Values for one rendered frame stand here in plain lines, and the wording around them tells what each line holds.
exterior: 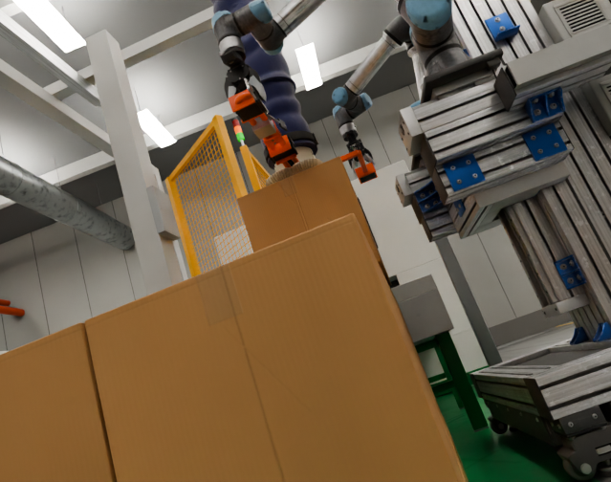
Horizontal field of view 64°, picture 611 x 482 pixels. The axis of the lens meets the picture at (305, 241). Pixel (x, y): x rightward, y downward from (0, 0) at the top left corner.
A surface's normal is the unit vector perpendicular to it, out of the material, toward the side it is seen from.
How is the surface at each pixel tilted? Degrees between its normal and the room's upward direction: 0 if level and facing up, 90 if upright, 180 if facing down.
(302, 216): 90
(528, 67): 90
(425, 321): 90
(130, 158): 90
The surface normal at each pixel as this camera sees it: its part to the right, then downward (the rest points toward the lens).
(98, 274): -0.15, -0.25
